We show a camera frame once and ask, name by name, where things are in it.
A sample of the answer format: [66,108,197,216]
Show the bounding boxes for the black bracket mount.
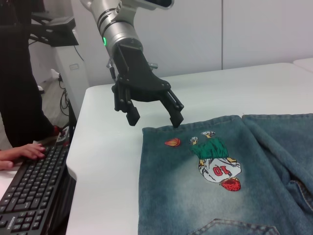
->
[28,11,79,47]

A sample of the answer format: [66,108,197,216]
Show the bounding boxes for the black computer keyboard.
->
[0,141,76,235]

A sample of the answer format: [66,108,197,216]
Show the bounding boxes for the left wrist camera housing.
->
[133,0,176,11]

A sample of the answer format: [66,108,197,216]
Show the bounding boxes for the white robot torso column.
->
[50,0,105,118]

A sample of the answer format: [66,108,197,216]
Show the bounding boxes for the person's black sleeved arm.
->
[0,24,55,150]

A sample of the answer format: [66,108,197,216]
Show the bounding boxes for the black cable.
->
[58,73,72,116]

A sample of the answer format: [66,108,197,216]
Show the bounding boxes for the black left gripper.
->
[112,40,185,129]

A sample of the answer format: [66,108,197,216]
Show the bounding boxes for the blue denim shorts with embroidery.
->
[138,113,313,235]

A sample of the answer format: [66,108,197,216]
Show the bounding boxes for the red emergency stop button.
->
[52,125,70,147]

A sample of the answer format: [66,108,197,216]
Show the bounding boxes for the person's bare hand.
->
[0,143,47,171]

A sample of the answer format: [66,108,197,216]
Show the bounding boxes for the left gripper cable with plug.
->
[106,57,117,85]

